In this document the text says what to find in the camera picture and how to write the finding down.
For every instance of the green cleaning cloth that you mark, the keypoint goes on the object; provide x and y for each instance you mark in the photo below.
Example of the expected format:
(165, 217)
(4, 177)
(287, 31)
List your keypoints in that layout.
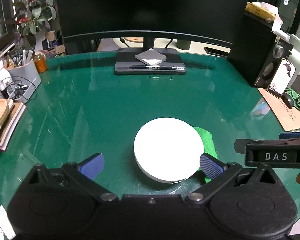
(207, 140)

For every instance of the grey desk organizer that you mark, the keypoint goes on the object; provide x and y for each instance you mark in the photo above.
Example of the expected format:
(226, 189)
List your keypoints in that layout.
(26, 80)

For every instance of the black curved monitor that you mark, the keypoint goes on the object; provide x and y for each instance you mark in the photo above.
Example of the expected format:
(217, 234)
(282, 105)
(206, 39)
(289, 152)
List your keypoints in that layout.
(207, 21)

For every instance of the grey notepad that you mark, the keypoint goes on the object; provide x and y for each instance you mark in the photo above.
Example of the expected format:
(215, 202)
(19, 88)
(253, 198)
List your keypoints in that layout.
(151, 57)

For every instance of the smartphone with white screen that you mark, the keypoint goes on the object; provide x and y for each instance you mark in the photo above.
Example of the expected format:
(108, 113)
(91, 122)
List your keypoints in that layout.
(281, 78)

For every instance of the orange jar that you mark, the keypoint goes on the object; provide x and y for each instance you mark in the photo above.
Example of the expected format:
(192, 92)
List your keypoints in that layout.
(40, 63)

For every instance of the black computer mouse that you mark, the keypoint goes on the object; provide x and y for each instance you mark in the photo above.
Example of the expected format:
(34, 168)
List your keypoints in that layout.
(288, 100)

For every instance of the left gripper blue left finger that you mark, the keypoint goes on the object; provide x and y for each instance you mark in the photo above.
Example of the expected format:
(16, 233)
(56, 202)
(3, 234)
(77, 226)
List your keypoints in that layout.
(92, 166)

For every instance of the black speaker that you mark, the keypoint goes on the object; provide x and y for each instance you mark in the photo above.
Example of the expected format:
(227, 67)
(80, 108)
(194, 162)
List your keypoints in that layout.
(257, 51)

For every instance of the tan cork mouse pad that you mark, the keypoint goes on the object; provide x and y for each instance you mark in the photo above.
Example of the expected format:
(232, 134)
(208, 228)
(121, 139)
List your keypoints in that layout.
(289, 118)

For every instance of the yellow box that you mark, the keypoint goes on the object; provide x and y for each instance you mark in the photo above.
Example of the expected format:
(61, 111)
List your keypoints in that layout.
(263, 10)

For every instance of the potted plant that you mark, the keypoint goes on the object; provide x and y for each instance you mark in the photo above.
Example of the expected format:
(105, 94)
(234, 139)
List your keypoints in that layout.
(30, 17)

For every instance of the pale green kettle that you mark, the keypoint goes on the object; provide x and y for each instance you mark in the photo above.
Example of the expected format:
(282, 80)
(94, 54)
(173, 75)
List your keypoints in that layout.
(294, 57)

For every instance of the stack of books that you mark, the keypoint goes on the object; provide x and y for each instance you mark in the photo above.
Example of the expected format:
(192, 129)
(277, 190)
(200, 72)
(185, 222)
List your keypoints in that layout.
(8, 126)

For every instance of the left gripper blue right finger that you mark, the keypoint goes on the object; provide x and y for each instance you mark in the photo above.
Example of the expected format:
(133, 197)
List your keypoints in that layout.
(211, 166)

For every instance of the dark green cloth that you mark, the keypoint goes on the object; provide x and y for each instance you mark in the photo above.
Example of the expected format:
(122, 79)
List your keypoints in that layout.
(295, 96)

